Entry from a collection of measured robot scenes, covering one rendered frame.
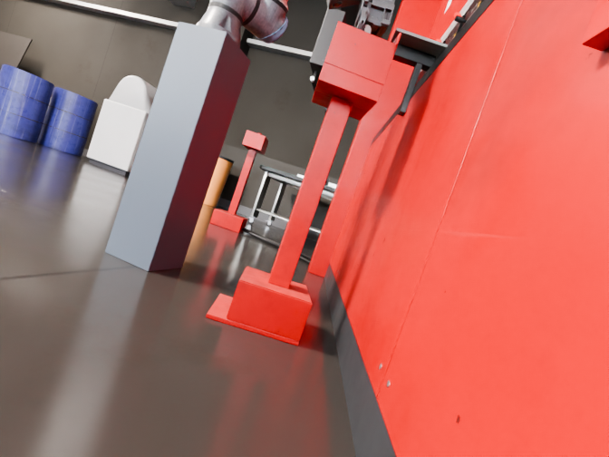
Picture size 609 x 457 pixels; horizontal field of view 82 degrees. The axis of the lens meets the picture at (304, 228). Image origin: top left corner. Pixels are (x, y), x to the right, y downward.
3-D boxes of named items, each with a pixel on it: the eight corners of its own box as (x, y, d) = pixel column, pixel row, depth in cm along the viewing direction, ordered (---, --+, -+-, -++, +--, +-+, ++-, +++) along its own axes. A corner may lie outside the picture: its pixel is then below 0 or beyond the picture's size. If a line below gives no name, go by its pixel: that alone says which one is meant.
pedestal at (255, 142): (216, 222, 303) (246, 130, 299) (243, 231, 303) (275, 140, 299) (209, 222, 283) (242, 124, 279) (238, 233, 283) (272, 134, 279)
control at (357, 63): (311, 102, 107) (330, 44, 106) (360, 120, 109) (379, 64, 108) (318, 79, 87) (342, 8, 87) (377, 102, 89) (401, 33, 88)
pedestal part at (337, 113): (268, 277, 103) (329, 101, 101) (287, 284, 104) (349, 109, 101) (267, 282, 97) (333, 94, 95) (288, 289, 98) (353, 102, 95)
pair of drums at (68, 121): (91, 160, 555) (107, 106, 551) (11, 138, 440) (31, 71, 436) (56, 147, 574) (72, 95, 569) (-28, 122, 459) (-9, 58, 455)
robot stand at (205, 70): (104, 251, 115) (178, 21, 111) (142, 250, 132) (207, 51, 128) (148, 271, 110) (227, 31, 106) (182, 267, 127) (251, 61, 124)
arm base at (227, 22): (185, 24, 112) (194, -6, 112) (209, 49, 127) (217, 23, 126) (225, 33, 108) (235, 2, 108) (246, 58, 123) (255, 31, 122)
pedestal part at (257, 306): (218, 296, 110) (231, 260, 109) (294, 320, 112) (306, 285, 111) (205, 317, 90) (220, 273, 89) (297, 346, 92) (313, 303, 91)
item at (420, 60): (373, 106, 126) (393, 48, 125) (411, 119, 126) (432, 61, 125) (375, 102, 122) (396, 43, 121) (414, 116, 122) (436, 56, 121)
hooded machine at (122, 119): (154, 183, 522) (182, 97, 516) (124, 175, 464) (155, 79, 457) (116, 169, 541) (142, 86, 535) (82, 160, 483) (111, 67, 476)
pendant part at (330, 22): (316, 90, 267) (332, 43, 265) (331, 93, 265) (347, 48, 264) (308, 62, 222) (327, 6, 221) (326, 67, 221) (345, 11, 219)
